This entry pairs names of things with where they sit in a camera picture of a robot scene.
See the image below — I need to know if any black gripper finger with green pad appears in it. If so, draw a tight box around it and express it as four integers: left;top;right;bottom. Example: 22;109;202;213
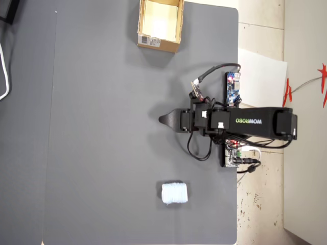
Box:
158;119;181;131

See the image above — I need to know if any thick black camera cable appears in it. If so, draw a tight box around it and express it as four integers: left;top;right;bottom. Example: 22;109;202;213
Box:
193;63;242;85

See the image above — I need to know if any thin black servo cable loop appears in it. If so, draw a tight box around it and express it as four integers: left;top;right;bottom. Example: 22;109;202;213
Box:
186;131;213;162

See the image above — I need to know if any pale yellow paper lining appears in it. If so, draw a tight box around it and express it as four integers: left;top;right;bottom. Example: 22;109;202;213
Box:
141;4;179;42

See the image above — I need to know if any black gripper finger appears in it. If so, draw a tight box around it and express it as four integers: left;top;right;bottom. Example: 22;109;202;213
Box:
158;109;181;120

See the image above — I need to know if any white paper sheet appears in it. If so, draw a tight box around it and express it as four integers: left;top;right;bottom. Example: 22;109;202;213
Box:
239;48;289;108

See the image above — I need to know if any white curved tube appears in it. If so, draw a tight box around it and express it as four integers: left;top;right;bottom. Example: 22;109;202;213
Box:
0;42;12;101

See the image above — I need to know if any black arm wire bundle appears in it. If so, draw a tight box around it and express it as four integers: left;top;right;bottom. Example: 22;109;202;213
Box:
224;134;294;150

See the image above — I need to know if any light blue foam block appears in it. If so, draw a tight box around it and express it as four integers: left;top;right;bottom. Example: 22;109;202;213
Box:
161;180;189;206

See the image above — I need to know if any small wrist camera board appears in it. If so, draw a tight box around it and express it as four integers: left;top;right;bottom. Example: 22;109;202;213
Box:
189;81;205;101

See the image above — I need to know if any white thin cable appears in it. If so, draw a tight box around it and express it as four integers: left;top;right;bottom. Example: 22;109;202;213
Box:
241;146;263;159

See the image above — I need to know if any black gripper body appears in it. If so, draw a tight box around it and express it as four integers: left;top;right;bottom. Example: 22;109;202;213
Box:
180;98;208;136

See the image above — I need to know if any black power plug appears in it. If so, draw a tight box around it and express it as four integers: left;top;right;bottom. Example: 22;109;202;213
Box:
233;157;262;175

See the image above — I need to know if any motor driver board green terminal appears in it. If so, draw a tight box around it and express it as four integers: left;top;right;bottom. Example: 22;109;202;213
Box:
220;139;242;168

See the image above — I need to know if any blue circuit board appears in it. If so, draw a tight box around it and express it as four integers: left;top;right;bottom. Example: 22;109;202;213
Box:
224;71;243;106

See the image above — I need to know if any open brown cardboard box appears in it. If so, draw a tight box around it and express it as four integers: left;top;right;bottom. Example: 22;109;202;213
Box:
136;0;185;54

